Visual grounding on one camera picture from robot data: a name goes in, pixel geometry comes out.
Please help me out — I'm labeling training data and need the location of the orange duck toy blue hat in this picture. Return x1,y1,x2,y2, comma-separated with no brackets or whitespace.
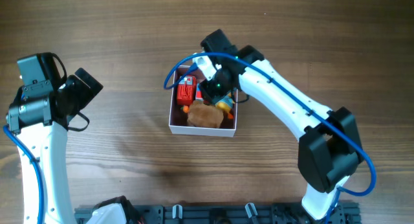
215,93,234,120

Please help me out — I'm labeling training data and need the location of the multicoloured puzzle cube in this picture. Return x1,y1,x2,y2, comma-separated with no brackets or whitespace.
195,84,204,102

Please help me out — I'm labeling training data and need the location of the red toy truck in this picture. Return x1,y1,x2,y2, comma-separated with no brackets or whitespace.
177,75,197,106

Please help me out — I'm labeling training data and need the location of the brown plush capybara toy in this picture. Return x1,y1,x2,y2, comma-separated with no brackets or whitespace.
181,100,224,128

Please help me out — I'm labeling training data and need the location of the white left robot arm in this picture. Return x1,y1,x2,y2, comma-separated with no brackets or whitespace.
3,68,103,223

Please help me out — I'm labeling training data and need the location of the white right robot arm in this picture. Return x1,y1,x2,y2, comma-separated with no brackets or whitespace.
192,47,366,221

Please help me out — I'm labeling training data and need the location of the white box pink interior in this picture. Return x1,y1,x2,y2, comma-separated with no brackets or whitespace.
168,65,239,138

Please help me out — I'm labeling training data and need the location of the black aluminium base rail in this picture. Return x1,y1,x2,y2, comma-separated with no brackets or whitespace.
74,202,362,224

